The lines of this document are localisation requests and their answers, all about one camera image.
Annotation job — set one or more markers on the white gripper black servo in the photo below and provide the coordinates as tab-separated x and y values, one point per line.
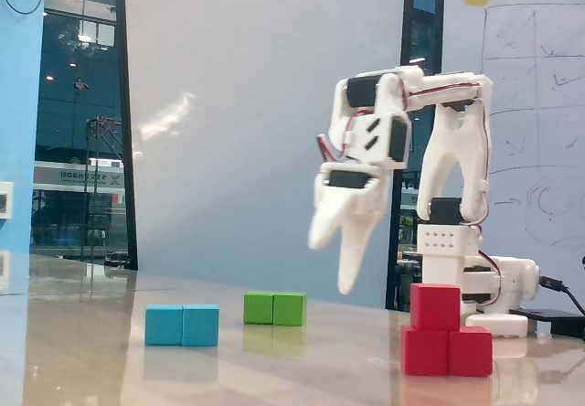
353	198

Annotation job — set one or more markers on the small red cube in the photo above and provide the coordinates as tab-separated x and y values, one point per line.
434	307

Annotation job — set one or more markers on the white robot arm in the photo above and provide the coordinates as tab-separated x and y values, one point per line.
439	163

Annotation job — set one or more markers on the green double block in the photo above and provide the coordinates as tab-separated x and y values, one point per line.
272	309

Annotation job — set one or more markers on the red double block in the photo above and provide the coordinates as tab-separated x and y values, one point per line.
445	353

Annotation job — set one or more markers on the blue double block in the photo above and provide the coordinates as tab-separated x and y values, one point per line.
183	326

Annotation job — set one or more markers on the black flat device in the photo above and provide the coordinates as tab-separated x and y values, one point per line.
548	313

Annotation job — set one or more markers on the white wall socket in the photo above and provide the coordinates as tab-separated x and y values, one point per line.
5	200

